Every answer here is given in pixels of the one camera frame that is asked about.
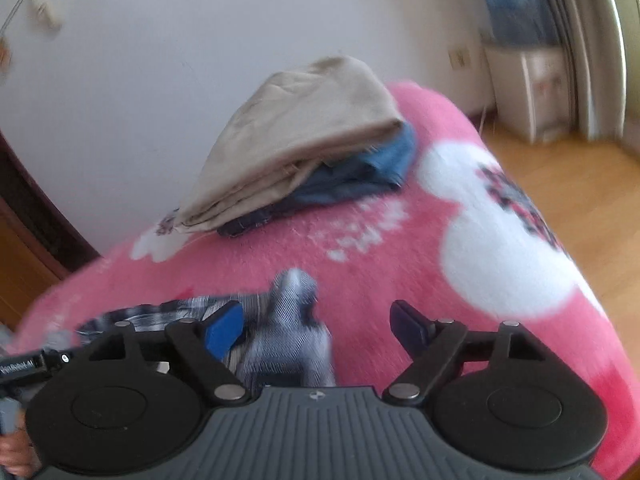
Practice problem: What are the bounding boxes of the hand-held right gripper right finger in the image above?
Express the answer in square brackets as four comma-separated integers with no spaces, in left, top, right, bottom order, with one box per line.
[383,300,551,407]

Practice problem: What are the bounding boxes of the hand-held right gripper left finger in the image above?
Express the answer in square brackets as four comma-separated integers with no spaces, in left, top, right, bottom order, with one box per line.
[87,300,249,407]

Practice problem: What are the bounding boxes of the black and white plaid shirt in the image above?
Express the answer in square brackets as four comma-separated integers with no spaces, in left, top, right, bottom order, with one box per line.
[75,268,336,396]

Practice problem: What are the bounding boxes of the person's left hand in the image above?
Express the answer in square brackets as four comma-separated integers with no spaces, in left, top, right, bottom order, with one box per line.
[0,430,41,480]

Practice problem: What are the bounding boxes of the pink floral blanket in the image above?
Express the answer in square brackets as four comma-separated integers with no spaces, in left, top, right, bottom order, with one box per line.
[10,80,640,480]

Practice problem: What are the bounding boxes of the light wooden cabinet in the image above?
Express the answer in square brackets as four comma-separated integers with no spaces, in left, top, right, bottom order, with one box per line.
[0,205,66,333]

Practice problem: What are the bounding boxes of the folded blue jeans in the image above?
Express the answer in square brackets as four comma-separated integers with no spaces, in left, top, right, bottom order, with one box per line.
[217,122,418,238]

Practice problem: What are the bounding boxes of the folded beige pants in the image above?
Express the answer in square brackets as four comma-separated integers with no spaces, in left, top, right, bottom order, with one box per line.
[177,56,405,233]

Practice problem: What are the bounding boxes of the white water dispenser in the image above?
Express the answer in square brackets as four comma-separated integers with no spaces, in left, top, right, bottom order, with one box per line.
[482,42,576,143]

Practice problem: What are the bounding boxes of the beige curtain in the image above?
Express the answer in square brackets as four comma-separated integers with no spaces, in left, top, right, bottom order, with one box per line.
[537,0,628,143]

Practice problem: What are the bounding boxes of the white wall outlet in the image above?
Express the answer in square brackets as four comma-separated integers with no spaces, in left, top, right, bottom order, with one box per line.
[446,45,472,70]

